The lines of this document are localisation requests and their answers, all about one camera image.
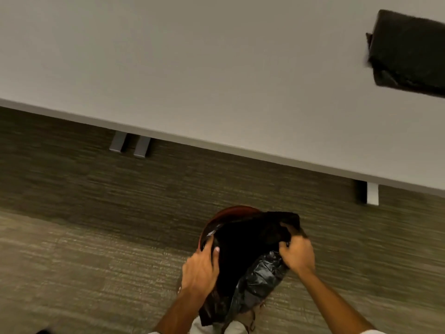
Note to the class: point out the person's left hand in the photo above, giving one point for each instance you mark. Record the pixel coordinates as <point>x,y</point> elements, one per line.
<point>199,271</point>

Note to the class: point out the person's right hand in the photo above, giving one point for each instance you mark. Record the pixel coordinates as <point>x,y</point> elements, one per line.
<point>298,254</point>

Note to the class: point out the grey table leg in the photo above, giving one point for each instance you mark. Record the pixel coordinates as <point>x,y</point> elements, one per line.
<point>142,147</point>
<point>118,141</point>

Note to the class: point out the person's left forearm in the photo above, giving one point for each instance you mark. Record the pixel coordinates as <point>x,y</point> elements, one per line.
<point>178,313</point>

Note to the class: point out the person's right thumb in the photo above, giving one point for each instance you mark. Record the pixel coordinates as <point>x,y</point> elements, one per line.
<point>283,247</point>

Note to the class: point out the black folded bag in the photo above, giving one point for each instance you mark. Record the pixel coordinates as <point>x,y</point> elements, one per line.
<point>407,53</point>

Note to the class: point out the white table leg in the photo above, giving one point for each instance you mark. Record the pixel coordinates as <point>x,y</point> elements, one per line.
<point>372,193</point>

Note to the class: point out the brown round trash bin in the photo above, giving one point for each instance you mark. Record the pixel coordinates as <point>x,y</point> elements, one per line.
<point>226,216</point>

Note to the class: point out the person's left thumb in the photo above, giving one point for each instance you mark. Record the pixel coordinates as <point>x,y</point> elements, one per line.
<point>216,258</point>

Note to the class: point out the person's right forearm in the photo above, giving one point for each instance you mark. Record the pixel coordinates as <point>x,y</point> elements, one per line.
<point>333,302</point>

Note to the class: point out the black plastic trash bag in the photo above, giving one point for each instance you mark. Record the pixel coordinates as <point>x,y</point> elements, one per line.
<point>251,260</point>

